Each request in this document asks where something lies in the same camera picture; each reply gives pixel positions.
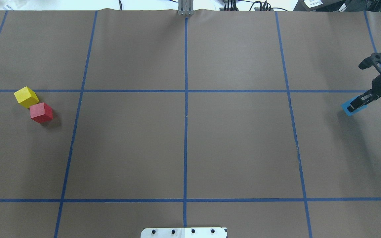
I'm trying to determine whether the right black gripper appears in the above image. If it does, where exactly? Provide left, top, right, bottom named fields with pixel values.
left=347, top=75, right=381, bottom=113

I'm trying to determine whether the blue wooden block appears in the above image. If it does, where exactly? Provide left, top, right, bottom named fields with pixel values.
left=341, top=97, right=363, bottom=117

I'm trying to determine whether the red wooden block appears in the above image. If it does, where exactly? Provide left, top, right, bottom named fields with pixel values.
left=29, top=102, right=53, bottom=124

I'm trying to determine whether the yellow wooden block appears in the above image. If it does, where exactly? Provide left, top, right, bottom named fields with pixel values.
left=14, top=86, right=40, bottom=109

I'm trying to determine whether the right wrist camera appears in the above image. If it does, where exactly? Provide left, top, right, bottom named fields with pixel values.
left=358, top=53, right=381, bottom=71

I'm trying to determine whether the aluminium frame post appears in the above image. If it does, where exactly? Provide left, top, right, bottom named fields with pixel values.
left=177, top=0, right=194, bottom=16

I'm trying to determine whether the white mount base plate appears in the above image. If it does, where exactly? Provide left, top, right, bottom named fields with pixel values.
left=140, top=227, right=228, bottom=238

